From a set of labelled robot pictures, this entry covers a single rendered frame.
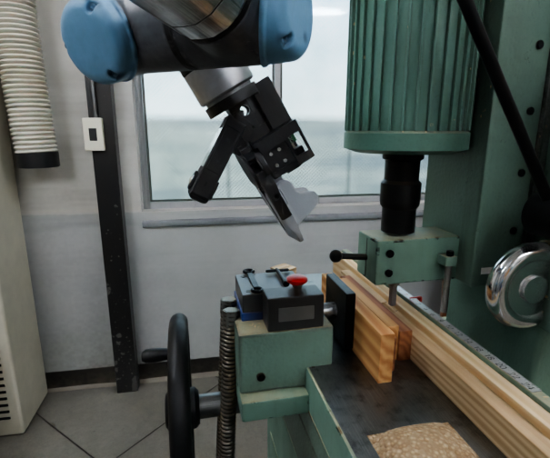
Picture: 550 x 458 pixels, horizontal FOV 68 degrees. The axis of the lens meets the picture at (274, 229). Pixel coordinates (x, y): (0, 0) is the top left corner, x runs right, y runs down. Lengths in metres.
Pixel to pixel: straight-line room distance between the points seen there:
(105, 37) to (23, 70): 1.43
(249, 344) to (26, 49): 1.51
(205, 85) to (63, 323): 1.81
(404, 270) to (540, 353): 0.24
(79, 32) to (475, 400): 0.55
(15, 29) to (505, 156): 1.63
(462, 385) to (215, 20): 0.47
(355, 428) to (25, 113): 1.60
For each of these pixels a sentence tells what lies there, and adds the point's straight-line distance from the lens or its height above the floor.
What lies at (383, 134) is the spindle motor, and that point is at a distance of 0.57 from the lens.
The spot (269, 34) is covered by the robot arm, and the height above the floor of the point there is 1.30.
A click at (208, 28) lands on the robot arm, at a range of 0.33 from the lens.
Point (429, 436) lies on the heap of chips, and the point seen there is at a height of 0.92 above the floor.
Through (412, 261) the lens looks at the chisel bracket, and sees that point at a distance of 0.65.
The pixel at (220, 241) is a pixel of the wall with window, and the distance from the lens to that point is 1.97.
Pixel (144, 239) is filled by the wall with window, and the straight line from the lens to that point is 1.98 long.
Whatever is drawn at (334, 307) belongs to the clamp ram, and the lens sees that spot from 0.66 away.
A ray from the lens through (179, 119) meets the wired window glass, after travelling 1.97.
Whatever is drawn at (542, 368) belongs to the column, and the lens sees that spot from 0.77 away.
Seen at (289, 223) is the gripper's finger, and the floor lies 1.11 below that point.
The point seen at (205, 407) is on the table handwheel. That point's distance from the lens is 0.69.
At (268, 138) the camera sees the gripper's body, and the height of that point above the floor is 1.22.
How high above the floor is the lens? 1.23
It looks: 14 degrees down
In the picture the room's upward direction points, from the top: straight up
